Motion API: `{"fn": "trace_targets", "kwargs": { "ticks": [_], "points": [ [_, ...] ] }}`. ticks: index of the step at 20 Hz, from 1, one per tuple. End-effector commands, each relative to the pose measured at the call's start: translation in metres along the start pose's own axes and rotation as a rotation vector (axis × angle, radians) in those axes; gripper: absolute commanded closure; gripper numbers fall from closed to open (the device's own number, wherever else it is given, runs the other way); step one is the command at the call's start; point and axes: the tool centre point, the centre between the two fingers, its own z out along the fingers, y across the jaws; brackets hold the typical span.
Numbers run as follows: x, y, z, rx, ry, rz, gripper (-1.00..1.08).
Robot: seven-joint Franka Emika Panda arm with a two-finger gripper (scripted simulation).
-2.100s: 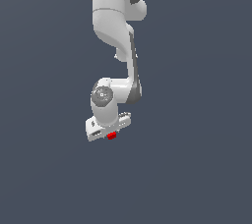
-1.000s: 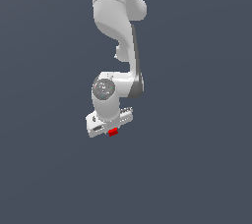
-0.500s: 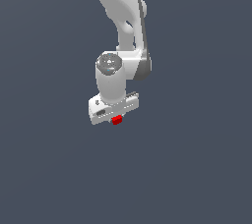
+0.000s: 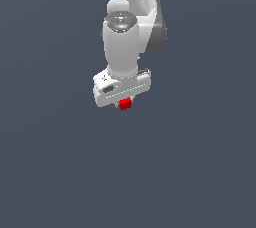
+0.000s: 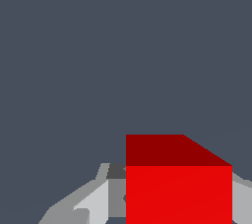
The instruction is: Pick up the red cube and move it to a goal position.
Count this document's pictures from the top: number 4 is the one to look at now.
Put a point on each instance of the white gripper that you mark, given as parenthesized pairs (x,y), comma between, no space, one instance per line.
(113,90)

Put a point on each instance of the red cube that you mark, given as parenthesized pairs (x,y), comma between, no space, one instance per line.
(125,104)

